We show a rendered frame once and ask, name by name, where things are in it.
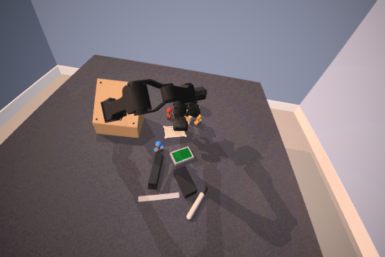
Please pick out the pale pink flat bar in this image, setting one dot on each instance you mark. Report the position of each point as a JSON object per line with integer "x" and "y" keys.
{"x": 158, "y": 197}

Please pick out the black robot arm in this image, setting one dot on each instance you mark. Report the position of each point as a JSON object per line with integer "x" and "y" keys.
{"x": 135, "y": 99}

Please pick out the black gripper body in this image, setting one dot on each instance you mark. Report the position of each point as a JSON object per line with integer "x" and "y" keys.
{"x": 180, "y": 124}

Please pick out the cream paper card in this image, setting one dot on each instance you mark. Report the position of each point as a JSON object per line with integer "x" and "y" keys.
{"x": 169, "y": 132}

